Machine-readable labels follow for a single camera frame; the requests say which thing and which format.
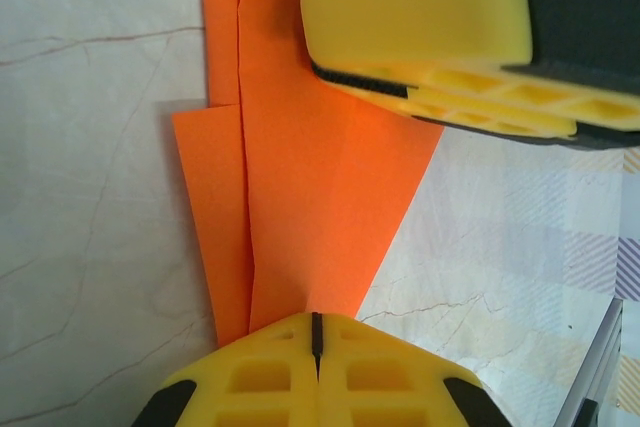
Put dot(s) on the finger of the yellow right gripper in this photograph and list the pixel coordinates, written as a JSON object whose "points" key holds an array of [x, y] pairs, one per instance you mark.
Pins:
{"points": [[425, 7], [500, 119]]}

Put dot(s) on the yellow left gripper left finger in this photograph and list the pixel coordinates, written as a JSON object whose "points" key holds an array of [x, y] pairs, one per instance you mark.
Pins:
{"points": [[250, 382]]}

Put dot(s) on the aluminium side rail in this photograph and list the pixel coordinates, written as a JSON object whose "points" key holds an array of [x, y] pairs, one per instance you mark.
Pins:
{"points": [[590, 362]]}

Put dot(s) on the orange paper sheet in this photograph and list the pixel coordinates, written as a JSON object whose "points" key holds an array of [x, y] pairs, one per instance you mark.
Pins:
{"points": [[310, 187]]}

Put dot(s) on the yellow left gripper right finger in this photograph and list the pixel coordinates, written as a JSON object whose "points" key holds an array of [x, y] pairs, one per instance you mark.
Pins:
{"points": [[400, 382]]}

